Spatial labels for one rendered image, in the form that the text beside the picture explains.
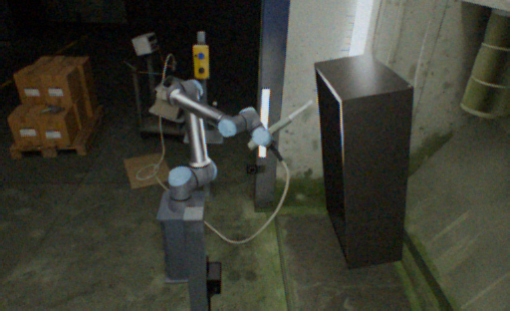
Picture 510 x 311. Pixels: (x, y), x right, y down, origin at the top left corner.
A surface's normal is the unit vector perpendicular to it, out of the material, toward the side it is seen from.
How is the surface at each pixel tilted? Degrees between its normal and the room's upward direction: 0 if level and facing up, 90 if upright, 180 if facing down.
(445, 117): 90
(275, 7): 90
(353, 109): 90
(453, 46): 90
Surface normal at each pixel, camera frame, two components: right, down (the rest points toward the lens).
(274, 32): 0.07, 0.49
